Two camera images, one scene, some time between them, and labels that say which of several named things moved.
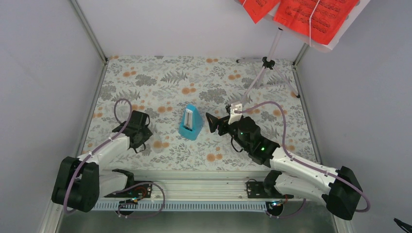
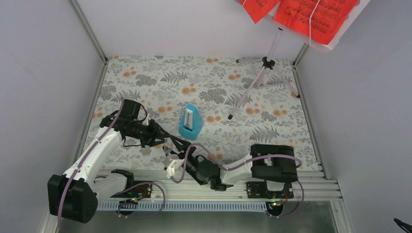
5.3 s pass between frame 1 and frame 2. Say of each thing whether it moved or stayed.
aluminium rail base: stayed
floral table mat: stayed
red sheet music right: stayed
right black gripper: moved
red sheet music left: stayed
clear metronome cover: moved
